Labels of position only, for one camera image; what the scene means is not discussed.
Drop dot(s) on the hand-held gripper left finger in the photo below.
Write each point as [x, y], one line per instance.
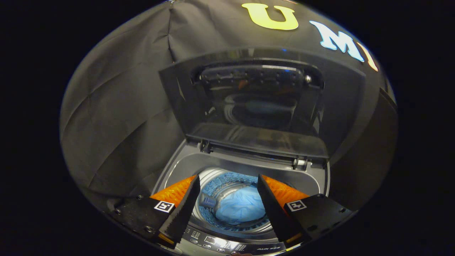
[181, 209]

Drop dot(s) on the dark washing machine lid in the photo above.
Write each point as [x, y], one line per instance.
[177, 92]

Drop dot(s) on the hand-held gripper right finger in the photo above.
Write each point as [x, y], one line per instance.
[272, 209]

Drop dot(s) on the black backdrop cloth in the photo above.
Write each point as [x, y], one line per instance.
[117, 106]

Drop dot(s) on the light blue polo shirt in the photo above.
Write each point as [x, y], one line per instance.
[241, 208]

